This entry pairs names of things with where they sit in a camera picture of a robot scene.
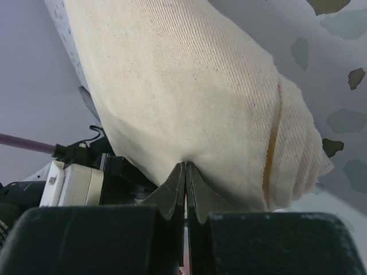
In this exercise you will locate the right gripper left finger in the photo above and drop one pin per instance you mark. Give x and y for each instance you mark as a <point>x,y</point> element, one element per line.
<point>131,239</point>

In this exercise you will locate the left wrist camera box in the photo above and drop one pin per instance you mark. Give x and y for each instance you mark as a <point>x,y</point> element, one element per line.
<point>72,185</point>

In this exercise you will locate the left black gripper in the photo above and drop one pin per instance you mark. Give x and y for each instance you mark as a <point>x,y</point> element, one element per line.
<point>123,182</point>

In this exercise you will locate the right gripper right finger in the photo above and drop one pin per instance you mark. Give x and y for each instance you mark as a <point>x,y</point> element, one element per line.
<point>224,240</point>

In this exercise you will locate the beige cloth mat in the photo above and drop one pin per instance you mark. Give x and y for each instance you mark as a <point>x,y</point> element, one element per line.
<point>176,81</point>

